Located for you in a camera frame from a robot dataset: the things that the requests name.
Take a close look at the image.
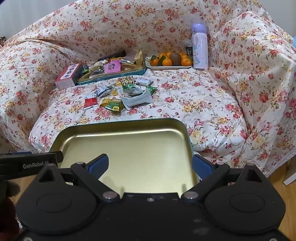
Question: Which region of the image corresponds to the gold green snack packet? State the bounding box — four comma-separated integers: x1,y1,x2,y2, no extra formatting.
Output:
100,98,125,112

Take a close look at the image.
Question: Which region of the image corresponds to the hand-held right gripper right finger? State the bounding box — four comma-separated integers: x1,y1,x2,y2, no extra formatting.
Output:
181,154,265,200

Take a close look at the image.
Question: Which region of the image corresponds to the green white snack packet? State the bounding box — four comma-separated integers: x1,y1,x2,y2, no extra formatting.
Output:
122,83,144,96

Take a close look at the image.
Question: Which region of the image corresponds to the floral sofa cover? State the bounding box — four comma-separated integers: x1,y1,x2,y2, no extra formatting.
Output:
0,0,296,179

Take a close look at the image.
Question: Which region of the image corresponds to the white fruit plate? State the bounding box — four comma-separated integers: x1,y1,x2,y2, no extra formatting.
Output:
145,54,193,70

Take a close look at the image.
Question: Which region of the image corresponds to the brown kiwi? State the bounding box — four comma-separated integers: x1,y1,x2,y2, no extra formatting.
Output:
171,52,182,66

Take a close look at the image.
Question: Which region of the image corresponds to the teal tray with snacks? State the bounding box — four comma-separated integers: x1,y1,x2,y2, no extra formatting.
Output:
76,54,147,86

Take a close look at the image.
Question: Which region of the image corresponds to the red cardboard box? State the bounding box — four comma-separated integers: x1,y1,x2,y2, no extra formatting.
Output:
55,63,84,91

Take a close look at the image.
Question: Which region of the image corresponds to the red snack packet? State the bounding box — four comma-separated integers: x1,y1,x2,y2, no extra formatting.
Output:
83,95,99,109

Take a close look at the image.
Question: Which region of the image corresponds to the purple white thermos bottle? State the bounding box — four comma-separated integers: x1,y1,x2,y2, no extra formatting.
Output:
191,23,208,69

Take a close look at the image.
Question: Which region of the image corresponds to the white blue snack packet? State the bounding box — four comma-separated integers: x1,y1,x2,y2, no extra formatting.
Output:
94,85,111,98

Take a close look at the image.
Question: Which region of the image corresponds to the gold tin tray teal rim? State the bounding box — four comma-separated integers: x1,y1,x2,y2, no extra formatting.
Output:
50,117,200,193

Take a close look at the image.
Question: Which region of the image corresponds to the brown patterned snack packet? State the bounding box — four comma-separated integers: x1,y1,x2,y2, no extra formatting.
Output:
120,76,135,87

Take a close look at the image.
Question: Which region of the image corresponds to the heap of assorted wrapped sweets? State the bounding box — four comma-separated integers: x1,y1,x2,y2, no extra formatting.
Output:
80,54,145,80

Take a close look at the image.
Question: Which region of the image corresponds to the pile of mandarins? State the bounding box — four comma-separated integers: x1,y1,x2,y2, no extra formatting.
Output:
149,52,192,67

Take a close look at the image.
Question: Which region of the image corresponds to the pink snack packet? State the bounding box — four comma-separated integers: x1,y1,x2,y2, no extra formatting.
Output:
104,60,122,74

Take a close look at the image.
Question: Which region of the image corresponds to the brown paper bag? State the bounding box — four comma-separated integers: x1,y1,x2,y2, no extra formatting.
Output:
134,47,145,65

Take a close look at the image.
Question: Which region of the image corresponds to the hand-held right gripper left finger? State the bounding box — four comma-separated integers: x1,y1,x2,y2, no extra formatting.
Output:
35,153,118,200

